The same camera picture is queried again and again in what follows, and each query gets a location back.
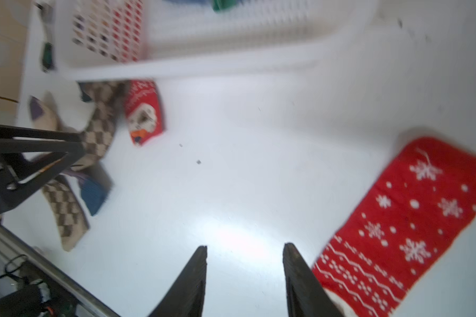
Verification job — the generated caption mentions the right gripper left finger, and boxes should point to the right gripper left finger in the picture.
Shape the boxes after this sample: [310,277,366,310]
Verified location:
[149,246,208,317]

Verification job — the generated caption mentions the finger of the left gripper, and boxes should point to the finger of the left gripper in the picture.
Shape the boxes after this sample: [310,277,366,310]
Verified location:
[0,125,86,215]

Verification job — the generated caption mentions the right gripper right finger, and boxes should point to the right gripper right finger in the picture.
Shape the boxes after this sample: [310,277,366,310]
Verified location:
[283,243,343,317]

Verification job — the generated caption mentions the brown argyle sock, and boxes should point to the brown argyle sock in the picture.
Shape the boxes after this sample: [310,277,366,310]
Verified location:
[42,176,90,252]
[71,81,129,171]

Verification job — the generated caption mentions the red christmas sock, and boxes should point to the red christmas sock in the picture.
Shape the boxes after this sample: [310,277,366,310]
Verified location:
[124,80,164,147]
[312,137,476,316]

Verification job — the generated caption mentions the white plastic basket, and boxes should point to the white plastic basket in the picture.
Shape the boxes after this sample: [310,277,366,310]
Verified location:
[53,1,379,82]

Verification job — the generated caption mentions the silver wrench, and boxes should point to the silver wrench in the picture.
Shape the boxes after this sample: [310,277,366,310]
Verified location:
[34,1,54,25]

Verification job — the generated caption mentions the green handled ratchet wrench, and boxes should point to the green handled ratchet wrench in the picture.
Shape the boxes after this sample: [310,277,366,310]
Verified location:
[40,23,55,73]

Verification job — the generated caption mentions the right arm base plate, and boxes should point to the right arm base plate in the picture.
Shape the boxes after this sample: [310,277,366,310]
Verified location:
[0,254,79,316]

